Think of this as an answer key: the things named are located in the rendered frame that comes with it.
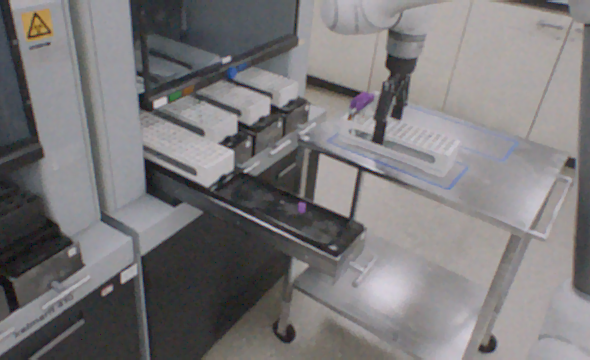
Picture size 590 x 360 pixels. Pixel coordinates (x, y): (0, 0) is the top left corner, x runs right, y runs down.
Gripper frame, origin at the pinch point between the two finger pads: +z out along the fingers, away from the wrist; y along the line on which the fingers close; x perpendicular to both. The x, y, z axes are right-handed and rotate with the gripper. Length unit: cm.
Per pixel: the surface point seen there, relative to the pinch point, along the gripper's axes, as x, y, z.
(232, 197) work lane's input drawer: 18.3, -42.2, 7.0
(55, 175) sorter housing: 41, -69, -3
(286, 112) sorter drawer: 31.7, 1.1, 6.1
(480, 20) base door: 24, 190, 17
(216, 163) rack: 24.1, -40.8, 0.9
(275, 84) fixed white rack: 39.0, 5.4, 0.7
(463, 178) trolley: -22.3, -1.9, 5.4
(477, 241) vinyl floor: -22, 91, 87
